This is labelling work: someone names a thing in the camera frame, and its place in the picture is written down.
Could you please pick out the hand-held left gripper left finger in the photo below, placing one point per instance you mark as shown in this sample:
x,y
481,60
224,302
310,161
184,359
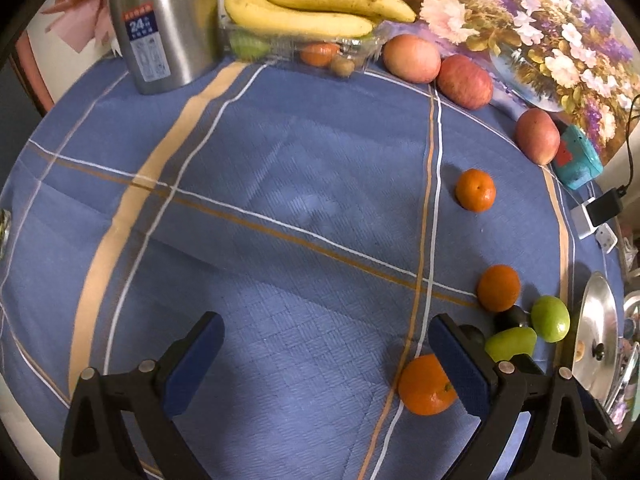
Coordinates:
x,y
195,365

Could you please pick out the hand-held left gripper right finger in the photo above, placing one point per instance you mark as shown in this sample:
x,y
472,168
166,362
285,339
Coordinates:
x,y
457,365

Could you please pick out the oblong green fruit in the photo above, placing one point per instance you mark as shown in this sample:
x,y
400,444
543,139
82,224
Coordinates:
x,y
510,344

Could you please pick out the round green fruit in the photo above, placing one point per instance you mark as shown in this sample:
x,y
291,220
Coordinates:
x,y
550,318

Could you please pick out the stainless steel bowl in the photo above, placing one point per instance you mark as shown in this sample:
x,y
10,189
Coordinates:
x,y
597,325

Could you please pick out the blue plaid tablecloth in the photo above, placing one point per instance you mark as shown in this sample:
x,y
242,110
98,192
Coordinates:
x,y
300,210

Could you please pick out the white plug adapter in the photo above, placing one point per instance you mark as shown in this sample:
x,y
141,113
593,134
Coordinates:
x,y
606,236

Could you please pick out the black charger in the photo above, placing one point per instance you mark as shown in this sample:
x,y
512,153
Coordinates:
x,y
605,206

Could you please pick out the teal tin box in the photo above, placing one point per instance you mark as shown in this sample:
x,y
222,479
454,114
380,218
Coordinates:
x,y
575,157

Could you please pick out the large red apple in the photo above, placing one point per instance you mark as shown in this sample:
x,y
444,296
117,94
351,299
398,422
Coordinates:
x,y
537,136

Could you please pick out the dark red apple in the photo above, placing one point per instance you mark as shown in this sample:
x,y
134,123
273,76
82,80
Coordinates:
x,y
465,82

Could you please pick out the pale red apple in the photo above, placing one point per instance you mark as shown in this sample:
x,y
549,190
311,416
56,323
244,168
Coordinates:
x,y
411,59

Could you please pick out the brown kiwi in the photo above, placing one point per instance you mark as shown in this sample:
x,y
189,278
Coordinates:
x,y
343,67

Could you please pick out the clear plastic tray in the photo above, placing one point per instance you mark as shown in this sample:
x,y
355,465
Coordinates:
x,y
360,47

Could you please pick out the small orange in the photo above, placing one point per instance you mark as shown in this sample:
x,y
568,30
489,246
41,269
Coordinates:
x,y
320,54

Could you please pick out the stainless steel thermos jug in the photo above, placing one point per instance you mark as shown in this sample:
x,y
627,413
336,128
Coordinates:
x,y
165,20

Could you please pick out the floral painting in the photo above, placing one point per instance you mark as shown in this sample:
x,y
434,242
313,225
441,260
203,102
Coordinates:
x,y
525,25

